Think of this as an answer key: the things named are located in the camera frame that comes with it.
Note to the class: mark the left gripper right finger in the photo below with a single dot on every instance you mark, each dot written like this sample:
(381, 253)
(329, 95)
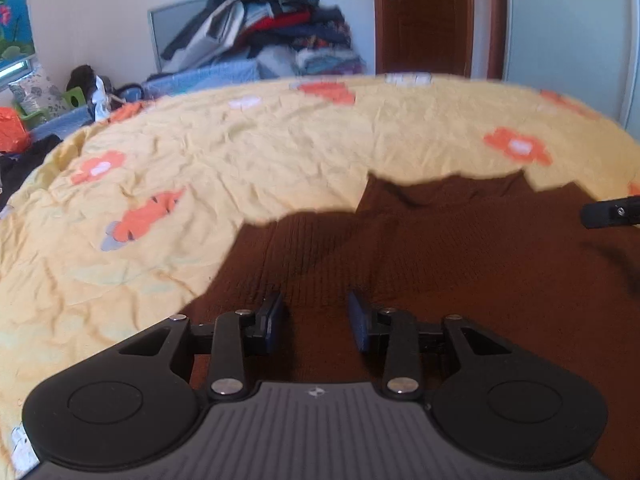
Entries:
(487, 396)

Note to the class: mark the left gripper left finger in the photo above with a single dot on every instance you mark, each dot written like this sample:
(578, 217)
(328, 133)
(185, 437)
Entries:
(142, 398)

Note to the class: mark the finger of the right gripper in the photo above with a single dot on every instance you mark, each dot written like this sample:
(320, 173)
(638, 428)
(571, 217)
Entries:
(611, 213)

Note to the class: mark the brown knit sweater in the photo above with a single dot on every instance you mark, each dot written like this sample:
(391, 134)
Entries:
(515, 260)

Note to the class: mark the pile of dark clothes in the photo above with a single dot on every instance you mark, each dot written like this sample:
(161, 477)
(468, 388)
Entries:
(286, 38)

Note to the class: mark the yellow floral bed quilt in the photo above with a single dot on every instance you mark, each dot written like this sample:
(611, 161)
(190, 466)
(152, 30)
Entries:
(124, 223)

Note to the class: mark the white wardrobe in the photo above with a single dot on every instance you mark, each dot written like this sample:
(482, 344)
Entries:
(585, 49)

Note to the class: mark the brown wooden door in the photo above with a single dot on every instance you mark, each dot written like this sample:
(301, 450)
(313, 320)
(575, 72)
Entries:
(434, 36)

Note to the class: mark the orange plastic bag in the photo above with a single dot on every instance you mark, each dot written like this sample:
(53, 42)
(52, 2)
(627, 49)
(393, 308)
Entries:
(14, 138)

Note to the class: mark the green plastic stool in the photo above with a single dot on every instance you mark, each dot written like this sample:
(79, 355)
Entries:
(74, 98)

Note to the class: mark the blue quilted blanket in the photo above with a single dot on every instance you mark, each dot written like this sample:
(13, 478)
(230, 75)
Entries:
(209, 77)

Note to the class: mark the lotus picture window blind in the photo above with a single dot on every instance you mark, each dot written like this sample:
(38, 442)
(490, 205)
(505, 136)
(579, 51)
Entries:
(15, 32)

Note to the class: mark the grey framed board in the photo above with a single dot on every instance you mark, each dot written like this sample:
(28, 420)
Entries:
(166, 21)

